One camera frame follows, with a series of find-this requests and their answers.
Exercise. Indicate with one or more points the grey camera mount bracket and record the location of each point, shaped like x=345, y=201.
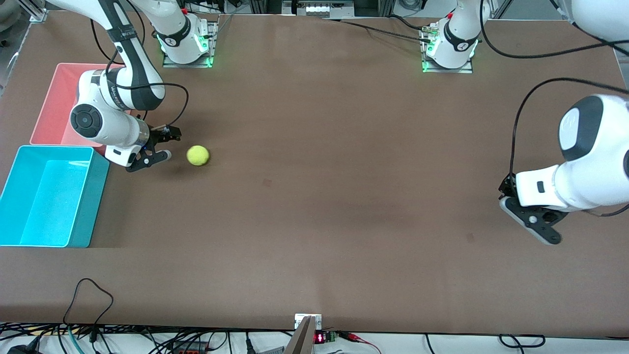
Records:
x=302, y=337

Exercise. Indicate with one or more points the red plastic bin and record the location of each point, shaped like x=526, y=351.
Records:
x=54, y=108

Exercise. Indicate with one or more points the white power strip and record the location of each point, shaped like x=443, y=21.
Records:
x=324, y=9

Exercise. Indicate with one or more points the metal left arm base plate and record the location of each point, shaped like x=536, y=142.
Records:
x=467, y=69

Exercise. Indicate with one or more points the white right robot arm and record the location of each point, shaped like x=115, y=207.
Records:
x=132, y=83

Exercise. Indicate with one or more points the red display circuit board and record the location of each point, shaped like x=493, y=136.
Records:
x=327, y=337

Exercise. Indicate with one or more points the yellow-green tennis ball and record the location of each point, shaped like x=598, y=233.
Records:
x=198, y=155

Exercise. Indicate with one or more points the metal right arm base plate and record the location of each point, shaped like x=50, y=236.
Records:
x=214, y=46

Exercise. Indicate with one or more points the aluminium frame profile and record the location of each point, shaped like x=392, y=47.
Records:
x=34, y=11

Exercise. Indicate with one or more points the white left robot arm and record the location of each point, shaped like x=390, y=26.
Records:
x=594, y=162

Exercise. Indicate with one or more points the blue plastic bin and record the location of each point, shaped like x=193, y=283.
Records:
x=49, y=201

